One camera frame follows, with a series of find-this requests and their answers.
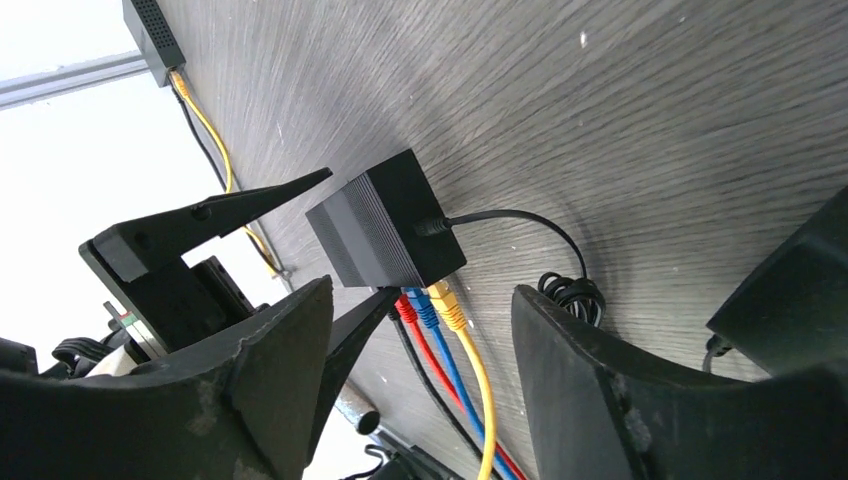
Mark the flat black router box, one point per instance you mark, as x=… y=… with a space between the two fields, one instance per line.
x=154 y=38

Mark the clear glitter tube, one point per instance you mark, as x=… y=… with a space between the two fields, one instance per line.
x=357 y=409

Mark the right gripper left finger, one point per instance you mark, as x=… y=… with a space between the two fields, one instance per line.
x=244 y=403

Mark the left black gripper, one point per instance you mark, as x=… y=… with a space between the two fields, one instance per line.
x=170 y=305

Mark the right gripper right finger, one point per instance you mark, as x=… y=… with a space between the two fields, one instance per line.
x=601 y=408

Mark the black ribbed network switch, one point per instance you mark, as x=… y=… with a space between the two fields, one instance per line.
x=371 y=229

